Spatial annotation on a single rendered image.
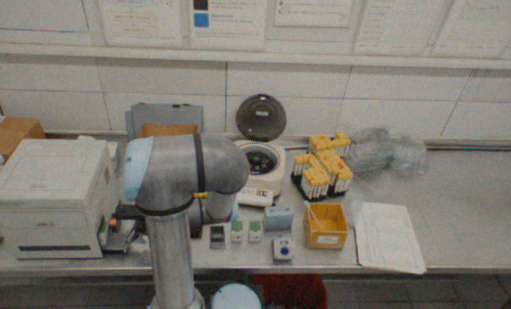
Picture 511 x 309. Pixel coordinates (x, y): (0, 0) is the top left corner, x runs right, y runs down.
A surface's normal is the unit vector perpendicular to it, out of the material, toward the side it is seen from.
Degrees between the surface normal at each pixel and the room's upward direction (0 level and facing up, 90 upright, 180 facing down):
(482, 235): 0
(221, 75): 90
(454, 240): 0
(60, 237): 90
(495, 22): 94
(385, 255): 1
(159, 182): 74
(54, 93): 90
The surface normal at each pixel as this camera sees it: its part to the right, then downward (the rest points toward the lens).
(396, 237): 0.05, -0.77
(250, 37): 0.05, 0.68
